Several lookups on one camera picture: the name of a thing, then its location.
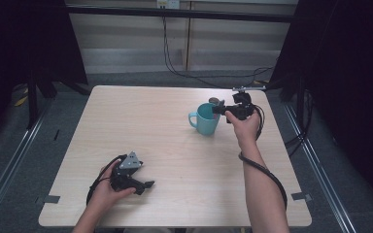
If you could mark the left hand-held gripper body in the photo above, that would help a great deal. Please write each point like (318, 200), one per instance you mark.
(128, 166)

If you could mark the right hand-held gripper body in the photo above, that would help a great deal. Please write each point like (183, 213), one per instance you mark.
(243, 108)

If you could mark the teal mug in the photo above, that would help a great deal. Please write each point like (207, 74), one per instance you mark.
(205, 124)

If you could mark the person's right hand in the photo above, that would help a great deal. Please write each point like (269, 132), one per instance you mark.
(246, 129)

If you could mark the person's left hand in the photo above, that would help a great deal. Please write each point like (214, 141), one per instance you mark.
(108, 194)

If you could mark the small dark round object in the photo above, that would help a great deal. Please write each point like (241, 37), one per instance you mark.
(212, 99)

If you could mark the grey tape strip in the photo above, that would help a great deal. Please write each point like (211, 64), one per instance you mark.
(301, 196)
(51, 199)

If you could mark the black horizontal bar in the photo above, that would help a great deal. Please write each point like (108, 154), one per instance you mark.
(175, 13)

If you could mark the black curtain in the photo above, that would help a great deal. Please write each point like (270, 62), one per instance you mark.
(19, 39)
(353, 81)

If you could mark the yellow floor object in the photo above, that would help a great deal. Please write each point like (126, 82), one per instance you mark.
(21, 101)

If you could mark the metal floor rail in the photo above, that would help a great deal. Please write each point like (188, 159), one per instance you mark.
(13, 158)
(320, 174)

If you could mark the white wall outlet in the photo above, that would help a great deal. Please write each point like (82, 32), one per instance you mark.
(167, 3)

